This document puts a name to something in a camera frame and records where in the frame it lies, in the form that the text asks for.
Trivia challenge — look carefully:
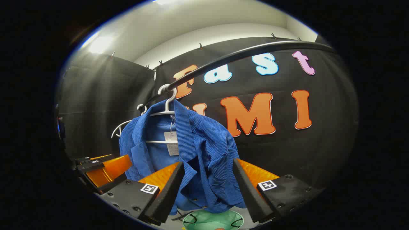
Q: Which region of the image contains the small ceiling light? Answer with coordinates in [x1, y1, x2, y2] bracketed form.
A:
[86, 34, 114, 55]

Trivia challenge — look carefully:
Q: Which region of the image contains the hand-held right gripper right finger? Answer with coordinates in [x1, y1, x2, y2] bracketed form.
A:
[232, 158, 325, 224]

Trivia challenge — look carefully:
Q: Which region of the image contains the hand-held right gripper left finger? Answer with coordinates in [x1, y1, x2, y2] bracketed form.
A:
[97, 161, 186, 226]

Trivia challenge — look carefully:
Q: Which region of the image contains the black clothes rack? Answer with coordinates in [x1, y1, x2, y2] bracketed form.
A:
[139, 41, 336, 111]

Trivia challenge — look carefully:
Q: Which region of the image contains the white plastic clothes hanger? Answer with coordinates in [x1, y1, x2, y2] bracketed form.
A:
[111, 104, 148, 139]
[145, 84, 178, 144]

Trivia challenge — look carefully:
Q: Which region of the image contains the green laundry hamper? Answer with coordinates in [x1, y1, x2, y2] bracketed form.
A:
[182, 209, 245, 230]

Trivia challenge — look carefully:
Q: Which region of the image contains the blue corduroy jacket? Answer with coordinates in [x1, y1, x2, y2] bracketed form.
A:
[119, 99, 246, 215]

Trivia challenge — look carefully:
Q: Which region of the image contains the black backdrop cloth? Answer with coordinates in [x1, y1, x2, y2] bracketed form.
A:
[59, 36, 358, 192]

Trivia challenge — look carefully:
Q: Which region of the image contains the row of small backdrop clips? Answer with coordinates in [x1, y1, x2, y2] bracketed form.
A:
[110, 33, 302, 71]

